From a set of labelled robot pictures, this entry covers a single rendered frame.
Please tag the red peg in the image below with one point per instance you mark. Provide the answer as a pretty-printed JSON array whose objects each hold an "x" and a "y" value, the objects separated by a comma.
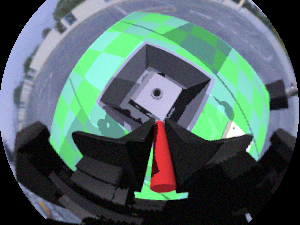
[{"x": 162, "y": 179}]

